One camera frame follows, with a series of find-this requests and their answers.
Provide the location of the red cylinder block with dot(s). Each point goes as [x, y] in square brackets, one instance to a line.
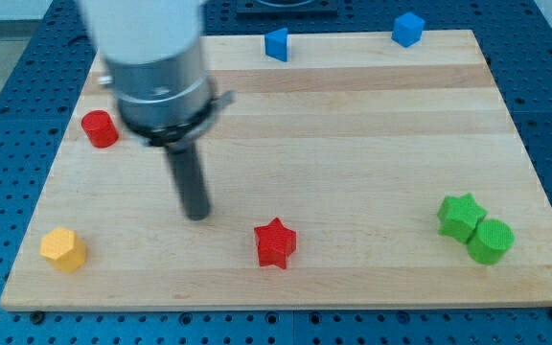
[99, 129]

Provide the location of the green star block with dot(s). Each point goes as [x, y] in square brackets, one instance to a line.
[459, 216]

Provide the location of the blue triangular block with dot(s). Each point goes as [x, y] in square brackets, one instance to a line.
[276, 44]

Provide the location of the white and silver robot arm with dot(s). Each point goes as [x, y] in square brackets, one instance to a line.
[153, 53]

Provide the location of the yellow hexagon block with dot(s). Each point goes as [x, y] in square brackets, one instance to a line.
[63, 249]

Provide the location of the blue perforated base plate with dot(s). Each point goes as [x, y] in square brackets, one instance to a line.
[38, 100]

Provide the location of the red star block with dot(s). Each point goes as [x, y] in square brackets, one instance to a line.
[275, 243]

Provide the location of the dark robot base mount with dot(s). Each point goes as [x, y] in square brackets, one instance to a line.
[257, 7]

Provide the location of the blue cube block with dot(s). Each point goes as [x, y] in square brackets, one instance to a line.
[408, 29]

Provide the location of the green cylinder block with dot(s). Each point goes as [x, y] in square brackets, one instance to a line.
[491, 240]

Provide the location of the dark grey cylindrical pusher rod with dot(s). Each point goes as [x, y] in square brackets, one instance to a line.
[189, 181]

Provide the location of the light wooden board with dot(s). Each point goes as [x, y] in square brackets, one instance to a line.
[353, 143]

